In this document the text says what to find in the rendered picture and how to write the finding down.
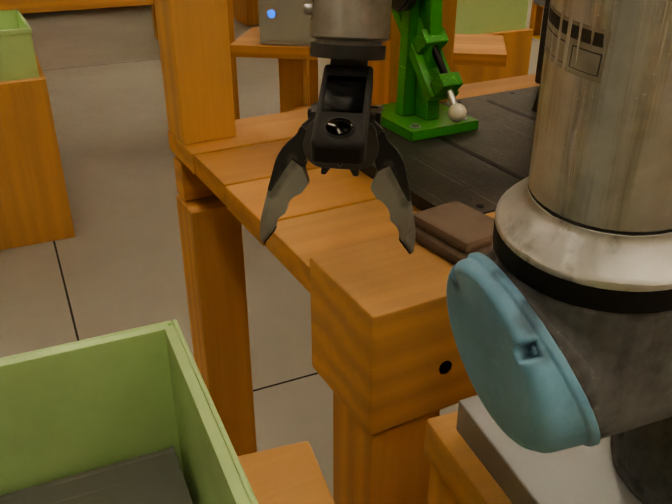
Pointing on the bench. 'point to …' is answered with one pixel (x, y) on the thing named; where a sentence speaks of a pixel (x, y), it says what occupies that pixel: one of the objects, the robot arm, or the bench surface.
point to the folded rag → (454, 231)
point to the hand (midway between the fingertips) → (336, 252)
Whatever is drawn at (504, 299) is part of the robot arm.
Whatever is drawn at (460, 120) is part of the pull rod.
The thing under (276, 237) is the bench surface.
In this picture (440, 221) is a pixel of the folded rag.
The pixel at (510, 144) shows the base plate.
